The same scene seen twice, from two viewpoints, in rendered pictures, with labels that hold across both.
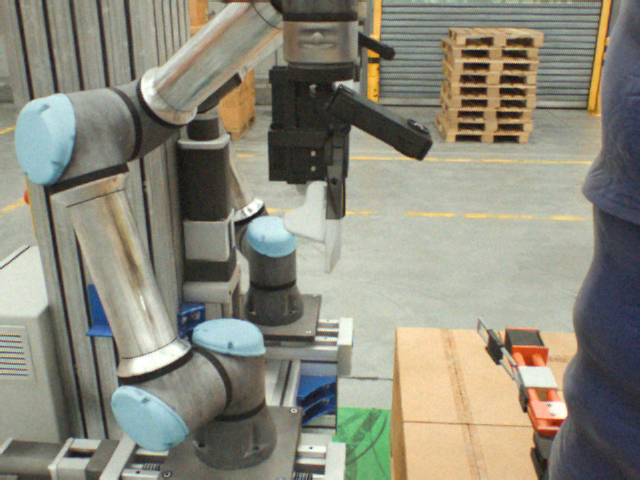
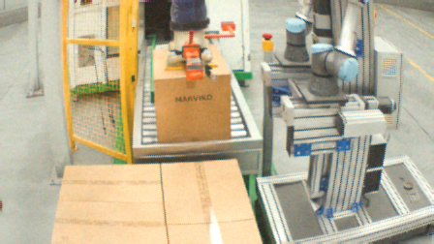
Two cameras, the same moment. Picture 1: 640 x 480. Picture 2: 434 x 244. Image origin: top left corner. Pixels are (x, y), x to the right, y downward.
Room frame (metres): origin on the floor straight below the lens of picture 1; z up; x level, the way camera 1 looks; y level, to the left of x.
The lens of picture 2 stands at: (3.53, -0.77, 1.89)
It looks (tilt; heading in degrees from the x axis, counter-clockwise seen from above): 24 degrees down; 170
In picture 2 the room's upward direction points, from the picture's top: 1 degrees counter-clockwise
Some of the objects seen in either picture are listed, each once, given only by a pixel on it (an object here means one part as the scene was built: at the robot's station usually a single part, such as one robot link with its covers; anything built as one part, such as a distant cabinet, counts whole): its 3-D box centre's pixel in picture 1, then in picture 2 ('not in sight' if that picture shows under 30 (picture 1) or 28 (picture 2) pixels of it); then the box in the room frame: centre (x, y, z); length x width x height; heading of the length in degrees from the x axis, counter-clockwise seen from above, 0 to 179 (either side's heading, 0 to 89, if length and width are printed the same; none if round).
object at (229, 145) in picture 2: not in sight; (196, 147); (0.95, -0.41, 0.58); 0.70 x 0.03 x 0.06; 86
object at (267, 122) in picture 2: not in sight; (268, 112); (0.42, 0.13, 0.50); 0.07 x 0.07 x 1.00; 86
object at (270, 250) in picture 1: (271, 249); (323, 57); (1.44, 0.11, 1.20); 0.13 x 0.12 x 0.14; 25
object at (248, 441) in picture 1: (233, 417); (296, 49); (0.94, 0.15, 1.09); 0.15 x 0.15 x 0.10
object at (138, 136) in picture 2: not in sight; (140, 88); (-0.24, -0.65, 0.50); 2.31 x 0.05 x 0.19; 176
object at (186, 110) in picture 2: not in sight; (188, 92); (0.58, -0.39, 0.75); 0.60 x 0.40 x 0.40; 177
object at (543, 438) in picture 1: (566, 458); (191, 50); (0.84, -0.41, 1.08); 0.10 x 0.08 x 0.06; 85
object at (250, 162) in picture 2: not in sight; (197, 165); (0.95, -0.41, 0.48); 0.70 x 0.03 x 0.15; 86
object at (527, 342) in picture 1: (525, 347); (194, 72); (1.19, -0.44, 1.08); 0.08 x 0.07 x 0.05; 175
